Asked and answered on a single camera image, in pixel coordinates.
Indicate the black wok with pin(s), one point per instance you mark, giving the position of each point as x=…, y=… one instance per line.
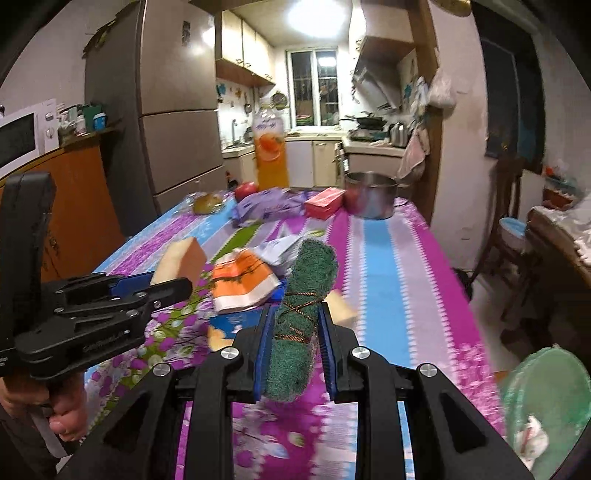
x=364, y=122

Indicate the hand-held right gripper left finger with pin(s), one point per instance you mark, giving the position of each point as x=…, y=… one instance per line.
x=262, y=355

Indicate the kitchen wall cabinets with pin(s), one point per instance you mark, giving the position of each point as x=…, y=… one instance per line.
x=240, y=46

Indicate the steel range hood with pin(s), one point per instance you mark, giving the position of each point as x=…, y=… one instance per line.
x=376, y=83

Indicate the wooden dining table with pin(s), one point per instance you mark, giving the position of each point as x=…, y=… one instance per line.
x=554, y=277

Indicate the purple tissue packet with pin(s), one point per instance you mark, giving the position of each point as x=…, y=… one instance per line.
x=268, y=207

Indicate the red apple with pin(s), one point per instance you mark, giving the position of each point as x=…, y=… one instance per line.
x=247, y=191

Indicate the orange juice bottle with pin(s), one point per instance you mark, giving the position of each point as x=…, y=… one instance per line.
x=271, y=152

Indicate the dark window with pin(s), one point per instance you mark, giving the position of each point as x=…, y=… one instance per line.
x=512, y=101

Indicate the green scouring pad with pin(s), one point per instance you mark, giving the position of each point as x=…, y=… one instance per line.
x=300, y=300

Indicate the wooden cabinet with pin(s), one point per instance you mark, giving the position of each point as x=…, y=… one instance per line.
x=87, y=207

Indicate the blue lidded jar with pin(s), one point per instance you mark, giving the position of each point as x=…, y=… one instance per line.
x=99, y=122

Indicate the white crumpled wrapper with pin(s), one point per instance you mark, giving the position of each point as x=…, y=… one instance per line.
x=281, y=251

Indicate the white microwave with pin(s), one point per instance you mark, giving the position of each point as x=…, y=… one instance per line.
x=23, y=136

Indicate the wooden chair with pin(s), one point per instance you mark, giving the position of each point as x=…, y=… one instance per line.
x=505, y=184

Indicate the red box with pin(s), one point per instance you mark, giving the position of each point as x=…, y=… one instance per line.
x=325, y=203

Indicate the blue carton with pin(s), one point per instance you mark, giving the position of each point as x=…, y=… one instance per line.
x=240, y=321

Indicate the person's left hand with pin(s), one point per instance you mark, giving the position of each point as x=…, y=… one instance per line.
x=69, y=410

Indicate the blue basin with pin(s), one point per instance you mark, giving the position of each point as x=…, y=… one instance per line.
x=512, y=233

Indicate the steel pot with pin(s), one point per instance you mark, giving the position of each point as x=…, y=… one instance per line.
x=374, y=198

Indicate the pink towel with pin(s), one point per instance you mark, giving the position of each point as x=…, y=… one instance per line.
x=413, y=154

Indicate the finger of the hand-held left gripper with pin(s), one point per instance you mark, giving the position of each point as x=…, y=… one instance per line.
x=134, y=281
x=161, y=293

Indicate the hanging plastic bag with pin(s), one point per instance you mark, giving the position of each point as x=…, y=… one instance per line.
x=441, y=90

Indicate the green lined trash bin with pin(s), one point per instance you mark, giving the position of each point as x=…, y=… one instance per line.
x=554, y=392

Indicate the kitchen window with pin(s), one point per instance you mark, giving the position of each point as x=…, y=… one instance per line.
x=314, y=87

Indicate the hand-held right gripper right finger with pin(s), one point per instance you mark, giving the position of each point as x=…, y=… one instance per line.
x=328, y=355

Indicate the steel kettle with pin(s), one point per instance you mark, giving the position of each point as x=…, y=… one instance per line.
x=400, y=134

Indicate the red basket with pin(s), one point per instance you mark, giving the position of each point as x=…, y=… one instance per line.
x=558, y=191

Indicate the white cloth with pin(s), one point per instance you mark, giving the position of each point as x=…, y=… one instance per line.
x=577, y=226

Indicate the bread in plastic bag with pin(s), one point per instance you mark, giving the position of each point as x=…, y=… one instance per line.
x=208, y=204

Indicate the ceiling light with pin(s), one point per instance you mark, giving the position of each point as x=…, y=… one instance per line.
x=318, y=11

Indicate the grey refrigerator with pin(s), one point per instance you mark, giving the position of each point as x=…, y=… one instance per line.
x=175, y=92

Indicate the yellow sponge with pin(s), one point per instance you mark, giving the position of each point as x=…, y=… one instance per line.
x=341, y=309
x=180, y=261

